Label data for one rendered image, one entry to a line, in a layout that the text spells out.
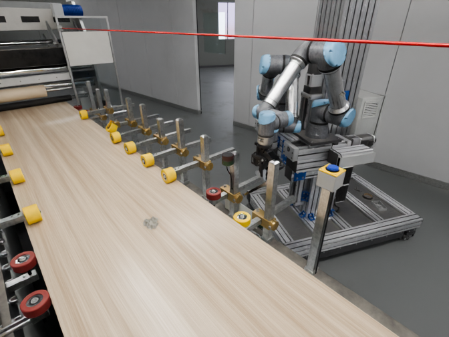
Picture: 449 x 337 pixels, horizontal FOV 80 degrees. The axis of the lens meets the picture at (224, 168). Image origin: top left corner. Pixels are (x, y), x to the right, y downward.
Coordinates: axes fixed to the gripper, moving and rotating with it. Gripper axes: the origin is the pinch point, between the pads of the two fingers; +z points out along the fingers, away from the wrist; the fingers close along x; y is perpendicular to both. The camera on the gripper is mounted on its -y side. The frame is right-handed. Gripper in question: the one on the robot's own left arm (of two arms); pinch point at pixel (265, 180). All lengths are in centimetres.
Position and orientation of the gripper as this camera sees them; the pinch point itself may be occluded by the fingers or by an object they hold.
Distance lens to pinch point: 138.9
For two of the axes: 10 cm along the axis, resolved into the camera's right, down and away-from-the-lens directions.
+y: -6.6, -3.6, 6.6
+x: -7.5, 3.2, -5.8
